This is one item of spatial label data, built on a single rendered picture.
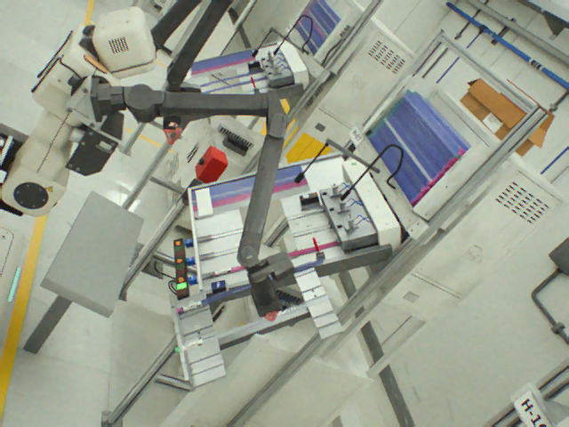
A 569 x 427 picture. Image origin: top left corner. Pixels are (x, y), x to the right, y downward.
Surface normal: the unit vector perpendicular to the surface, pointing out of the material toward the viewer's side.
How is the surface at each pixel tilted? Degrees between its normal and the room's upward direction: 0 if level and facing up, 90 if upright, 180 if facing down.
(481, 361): 90
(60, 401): 0
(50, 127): 90
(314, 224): 46
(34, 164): 90
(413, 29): 90
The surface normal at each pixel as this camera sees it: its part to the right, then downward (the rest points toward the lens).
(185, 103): 0.12, -0.17
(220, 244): -0.15, -0.78
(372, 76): 0.19, 0.58
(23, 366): 0.59, -0.71
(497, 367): -0.78, -0.39
